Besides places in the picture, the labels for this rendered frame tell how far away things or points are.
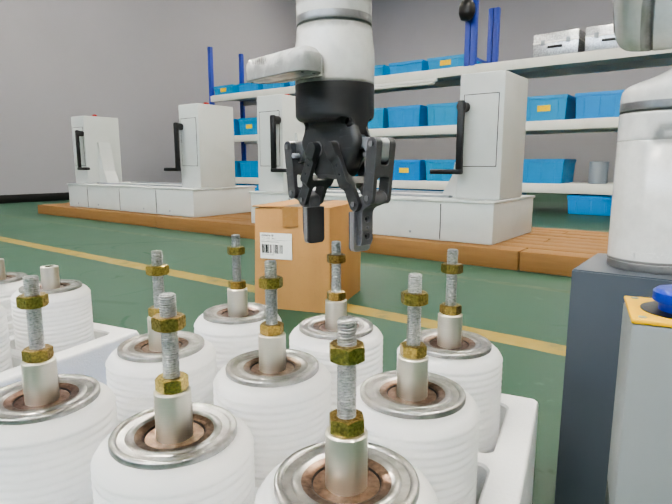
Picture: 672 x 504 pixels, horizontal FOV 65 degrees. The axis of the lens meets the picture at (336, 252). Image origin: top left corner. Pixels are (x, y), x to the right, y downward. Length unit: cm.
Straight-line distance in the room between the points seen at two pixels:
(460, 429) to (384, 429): 5
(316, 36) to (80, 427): 36
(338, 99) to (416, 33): 944
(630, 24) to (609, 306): 30
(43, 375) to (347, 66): 34
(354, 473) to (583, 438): 45
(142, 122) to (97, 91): 68
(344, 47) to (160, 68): 742
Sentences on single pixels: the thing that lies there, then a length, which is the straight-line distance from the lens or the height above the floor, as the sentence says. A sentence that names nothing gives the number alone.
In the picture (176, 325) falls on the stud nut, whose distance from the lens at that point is 32.
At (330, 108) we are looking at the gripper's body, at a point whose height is 46.
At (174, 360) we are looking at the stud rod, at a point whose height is 30.
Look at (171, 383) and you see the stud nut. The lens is 33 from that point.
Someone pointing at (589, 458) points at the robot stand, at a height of 8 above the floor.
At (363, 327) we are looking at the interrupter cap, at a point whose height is 25.
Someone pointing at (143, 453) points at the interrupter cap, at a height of 25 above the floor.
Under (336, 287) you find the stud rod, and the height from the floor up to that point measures 29.
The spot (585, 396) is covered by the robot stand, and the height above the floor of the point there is 15.
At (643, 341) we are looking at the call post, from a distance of 41.
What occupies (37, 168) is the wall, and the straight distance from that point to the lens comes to 693.
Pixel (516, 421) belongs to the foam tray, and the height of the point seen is 18.
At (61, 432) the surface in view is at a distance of 40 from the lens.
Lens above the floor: 42
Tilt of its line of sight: 9 degrees down
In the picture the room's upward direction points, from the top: straight up
